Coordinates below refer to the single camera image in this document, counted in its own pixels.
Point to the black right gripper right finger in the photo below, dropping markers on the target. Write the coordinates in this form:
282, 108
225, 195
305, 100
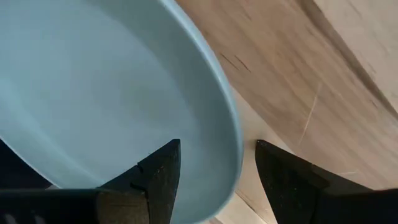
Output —
289, 186

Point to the light blue-green plate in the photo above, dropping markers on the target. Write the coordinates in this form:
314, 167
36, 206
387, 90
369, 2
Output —
109, 93

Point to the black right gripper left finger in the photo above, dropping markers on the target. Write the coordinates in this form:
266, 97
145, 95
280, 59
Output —
161, 180

